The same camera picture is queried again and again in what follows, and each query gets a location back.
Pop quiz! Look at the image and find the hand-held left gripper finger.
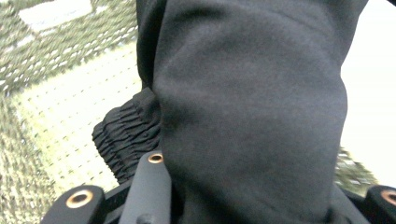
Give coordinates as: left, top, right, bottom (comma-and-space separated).
119, 150, 173, 224

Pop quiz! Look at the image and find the green woven basket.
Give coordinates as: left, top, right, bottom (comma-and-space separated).
0, 0, 379, 224

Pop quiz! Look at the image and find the black garment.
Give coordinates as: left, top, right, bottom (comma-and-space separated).
91, 0, 372, 224

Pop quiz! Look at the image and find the white table board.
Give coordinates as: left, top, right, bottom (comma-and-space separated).
340, 0, 396, 189

